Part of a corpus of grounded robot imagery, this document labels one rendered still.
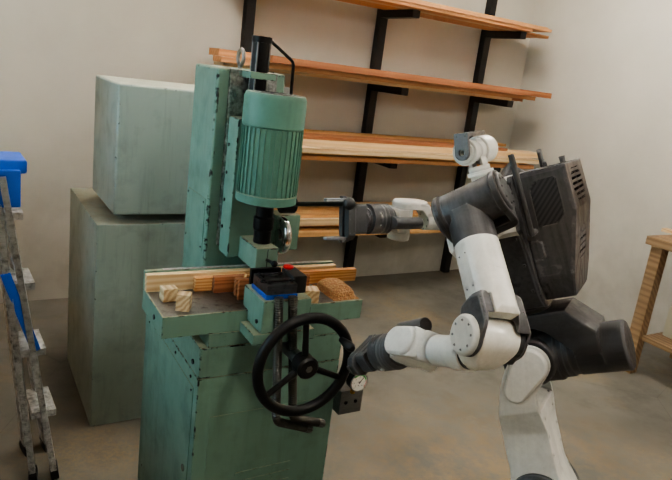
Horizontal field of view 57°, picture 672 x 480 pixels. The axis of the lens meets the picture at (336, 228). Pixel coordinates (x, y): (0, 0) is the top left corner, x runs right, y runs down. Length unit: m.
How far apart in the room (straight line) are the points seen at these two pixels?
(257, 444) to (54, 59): 2.61
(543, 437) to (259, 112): 1.08
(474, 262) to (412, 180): 3.81
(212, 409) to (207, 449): 0.12
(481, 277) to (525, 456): 0.59
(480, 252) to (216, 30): 3.11
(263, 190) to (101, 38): 2.35
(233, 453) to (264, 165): 0.83
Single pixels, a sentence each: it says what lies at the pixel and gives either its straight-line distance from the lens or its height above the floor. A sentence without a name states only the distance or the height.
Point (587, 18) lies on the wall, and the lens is 5.31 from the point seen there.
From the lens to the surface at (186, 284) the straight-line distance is 1.81.
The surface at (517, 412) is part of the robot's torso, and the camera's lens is 1.57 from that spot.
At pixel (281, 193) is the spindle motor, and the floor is 1.21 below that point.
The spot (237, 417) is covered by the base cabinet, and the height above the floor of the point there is 0.57.
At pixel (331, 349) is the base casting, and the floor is 0.75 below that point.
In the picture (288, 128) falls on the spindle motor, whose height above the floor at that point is 1.39.
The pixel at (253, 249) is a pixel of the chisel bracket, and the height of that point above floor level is 1.03.
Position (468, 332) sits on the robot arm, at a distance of 1.16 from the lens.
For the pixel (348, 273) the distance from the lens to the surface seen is 2.01.
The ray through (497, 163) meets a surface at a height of 1.03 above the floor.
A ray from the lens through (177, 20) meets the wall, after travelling 4.02.
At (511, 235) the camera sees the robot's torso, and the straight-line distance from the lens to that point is 1.39.
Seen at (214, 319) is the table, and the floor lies 0.88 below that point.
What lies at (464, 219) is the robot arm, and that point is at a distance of 1.25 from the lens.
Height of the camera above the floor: 1.55
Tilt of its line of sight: 14 degrees down
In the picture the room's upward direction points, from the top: 7 degrees clockwise
